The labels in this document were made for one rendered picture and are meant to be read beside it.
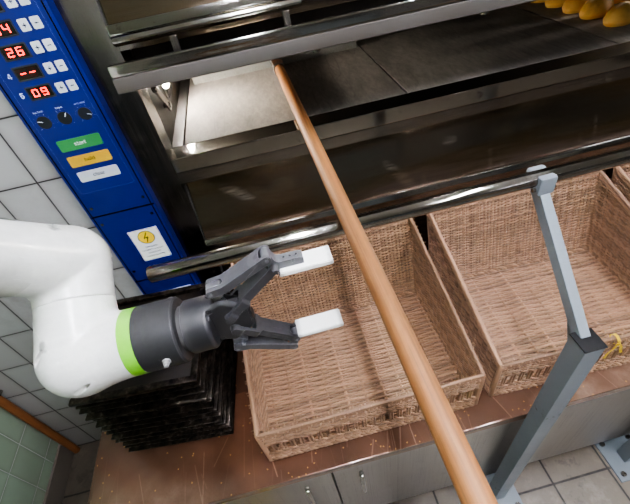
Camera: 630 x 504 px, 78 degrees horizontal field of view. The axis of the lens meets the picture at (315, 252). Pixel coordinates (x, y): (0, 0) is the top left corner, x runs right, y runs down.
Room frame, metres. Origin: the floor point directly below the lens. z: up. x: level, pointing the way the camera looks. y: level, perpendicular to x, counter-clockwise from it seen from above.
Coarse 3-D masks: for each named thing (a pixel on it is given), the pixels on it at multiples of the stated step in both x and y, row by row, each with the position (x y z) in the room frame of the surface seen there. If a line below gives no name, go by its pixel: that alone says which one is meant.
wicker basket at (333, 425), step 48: (336, 240) 0.85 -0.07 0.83; (288, 288) 0.81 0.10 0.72; (432, 288) 0.69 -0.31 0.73; (336, 336) 0.69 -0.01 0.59; (384, 336) 0.66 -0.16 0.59; (432, 336) 0.62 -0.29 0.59; (288, 384) 0.56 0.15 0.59; (336, 384) 0.53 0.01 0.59; (384, 384) 0.51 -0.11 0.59; (480, 384) 0.41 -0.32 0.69; (288, 432) 0.38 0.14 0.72; (336, 432) 0.39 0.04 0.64
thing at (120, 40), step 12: (288, 0) 0.79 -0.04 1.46; (300, 0) 0.79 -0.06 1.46; (228, 12) 0.78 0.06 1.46; (240, 12) 0.78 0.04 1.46; (252, 12) 0.78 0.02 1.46; (264, 12) 0.78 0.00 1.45; (288, 12) 0.78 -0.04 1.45; (168, 24) 0.78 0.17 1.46; (180, 24) 0.77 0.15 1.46; (192, 24) 0.77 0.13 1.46; (204, 24) 0.77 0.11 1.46; (216, 24) 0.78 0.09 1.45; (288, 24) 0.78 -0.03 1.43; (120, 36) 0.77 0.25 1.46; (132, 36) 0.77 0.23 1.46; (144, 36) 0.77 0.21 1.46; (156, 36) 0.77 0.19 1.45; (180, 48) 0.77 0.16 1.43
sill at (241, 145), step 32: (544, 64) 0.97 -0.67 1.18; (576, 64) 0.93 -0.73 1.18; (608, 64) 0.94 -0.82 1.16; (416, 96) 0.93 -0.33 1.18; (448, 96) 0.91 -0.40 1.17; (480, 96) 0.92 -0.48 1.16; (288, 128) 0.90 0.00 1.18; (320, 128) 0.89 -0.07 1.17; (352, 128) 0.89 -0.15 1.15; (192, 160) 0.87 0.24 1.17; (224, 160) 0.87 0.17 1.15
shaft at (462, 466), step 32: (288, 96) 1.03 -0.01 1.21; (320, 160) 0.68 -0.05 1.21; (352, 224) 0.47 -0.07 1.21; (384, 288) 0.33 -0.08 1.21; (384, 320) 0.29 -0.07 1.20; (416, 352) 0.23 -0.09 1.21; (416, 384) 0.20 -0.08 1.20; (448, 416) 0.16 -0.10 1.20; (448, 448) 0.13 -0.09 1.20; (480, 480) 0.10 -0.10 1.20
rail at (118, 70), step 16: (416, 0) 0.76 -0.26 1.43; (432, 0) 0.76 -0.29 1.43; (448, 0) 0.76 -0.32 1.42; (464, 0) 0.76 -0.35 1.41; (336, 16) 0.75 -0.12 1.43; (352, 16) 0.75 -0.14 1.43; (368, 16) 0.75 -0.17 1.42; (384, 16) 0.75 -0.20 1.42; (272, 32) 0.74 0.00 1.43; (288, 32) 0.74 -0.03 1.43; (304, 32) 0.74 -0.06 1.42; (320, 32) 0.75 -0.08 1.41; (192, 48) 0.73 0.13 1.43; (208, 48) 0.73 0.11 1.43; (224, 48) 0.73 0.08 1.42; (240, 48) 0.73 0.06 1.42; (128, 64) 0.72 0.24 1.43; (144, 64) 0.72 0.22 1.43; (160, 64) 0.73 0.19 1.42; (176, 64) 0.73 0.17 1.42
